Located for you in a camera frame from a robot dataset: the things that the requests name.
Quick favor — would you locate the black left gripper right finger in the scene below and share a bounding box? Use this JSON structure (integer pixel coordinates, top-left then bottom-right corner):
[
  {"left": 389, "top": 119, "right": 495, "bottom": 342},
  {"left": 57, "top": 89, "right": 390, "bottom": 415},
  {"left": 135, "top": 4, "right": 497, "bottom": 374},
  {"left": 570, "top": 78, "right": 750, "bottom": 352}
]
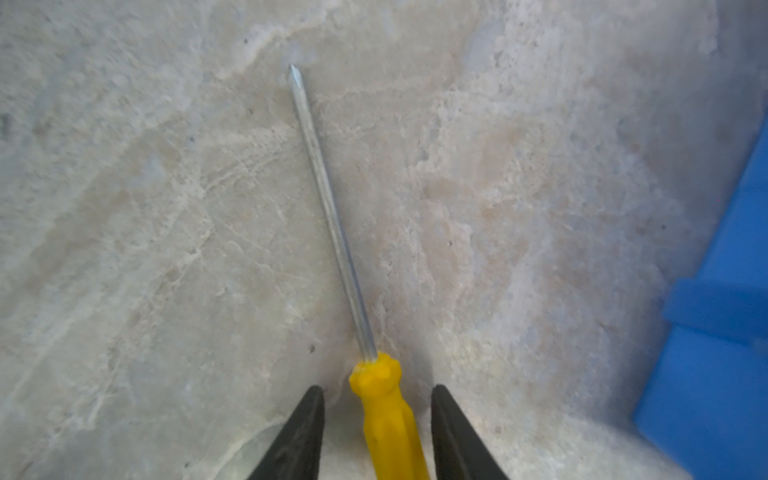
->
[{"left": 431, "top": 384, "right": 509, "bottom": 480}]

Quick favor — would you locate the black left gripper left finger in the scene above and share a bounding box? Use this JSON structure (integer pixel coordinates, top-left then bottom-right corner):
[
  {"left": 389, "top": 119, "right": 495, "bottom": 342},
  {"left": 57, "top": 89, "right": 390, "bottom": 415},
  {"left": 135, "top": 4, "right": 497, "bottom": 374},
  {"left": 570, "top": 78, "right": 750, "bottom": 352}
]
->
[{"left": 247, "top": 385, "right": 325, "bottom": 480}]

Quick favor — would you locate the yellow handled screwdriver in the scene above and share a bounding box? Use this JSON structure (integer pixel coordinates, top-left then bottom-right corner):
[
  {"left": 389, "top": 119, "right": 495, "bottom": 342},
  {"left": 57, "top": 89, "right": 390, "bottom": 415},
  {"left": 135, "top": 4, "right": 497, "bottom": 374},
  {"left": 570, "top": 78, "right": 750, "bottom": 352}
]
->
[{"left": 288, "top": 64, "right": 429, "bottom": 479}]

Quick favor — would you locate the blue plastic bin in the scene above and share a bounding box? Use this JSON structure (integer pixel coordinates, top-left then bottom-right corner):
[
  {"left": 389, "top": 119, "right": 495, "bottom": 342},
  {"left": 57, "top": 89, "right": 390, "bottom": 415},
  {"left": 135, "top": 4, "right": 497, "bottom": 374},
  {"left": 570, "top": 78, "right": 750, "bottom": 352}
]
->
[{"left": 634, "top": 131, "right": 767, "bottom": 479}]

